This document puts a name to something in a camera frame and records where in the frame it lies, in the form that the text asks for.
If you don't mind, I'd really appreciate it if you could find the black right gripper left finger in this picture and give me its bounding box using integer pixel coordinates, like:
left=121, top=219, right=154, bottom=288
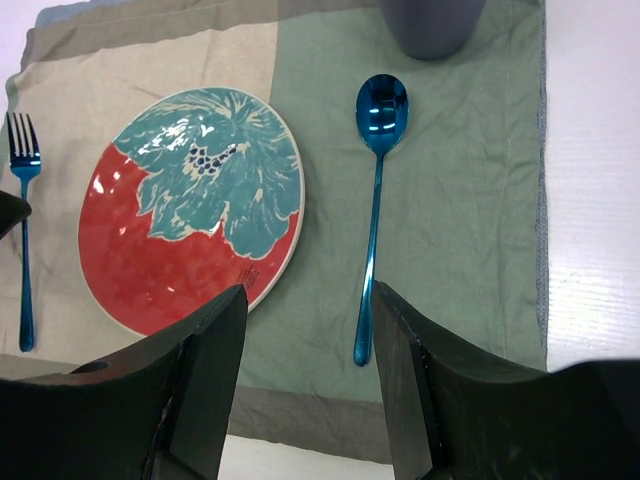
left=1, top=285, right=248, bottom=479

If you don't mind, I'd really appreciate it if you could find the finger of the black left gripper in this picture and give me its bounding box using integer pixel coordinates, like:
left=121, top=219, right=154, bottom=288
left=0, top=191, right=32, bottom=239

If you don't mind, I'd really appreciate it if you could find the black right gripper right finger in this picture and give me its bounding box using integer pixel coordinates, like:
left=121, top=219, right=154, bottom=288
left=372, top=282, right=639, bottom=479

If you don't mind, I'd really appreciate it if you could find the blue metal fork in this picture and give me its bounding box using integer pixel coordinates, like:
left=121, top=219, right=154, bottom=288
left=6, top=112, right=41, bottom=352

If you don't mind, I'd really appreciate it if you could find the red and teal plate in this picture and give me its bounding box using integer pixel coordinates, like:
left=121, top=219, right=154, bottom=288
left=78, top=86, right=305, bottom=335

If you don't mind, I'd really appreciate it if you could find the patchwork cloth placemat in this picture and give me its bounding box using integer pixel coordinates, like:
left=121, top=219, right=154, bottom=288
left=2, top=1, right=546, bottom=463

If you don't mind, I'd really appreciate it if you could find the blue metal spoon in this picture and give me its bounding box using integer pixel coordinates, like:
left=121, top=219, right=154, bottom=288
left=353, top=74, right=409, bottom=367

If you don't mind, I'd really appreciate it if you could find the lavender cup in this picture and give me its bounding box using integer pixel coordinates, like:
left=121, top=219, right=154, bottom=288
left=378, top=0, right=486, bottom=60

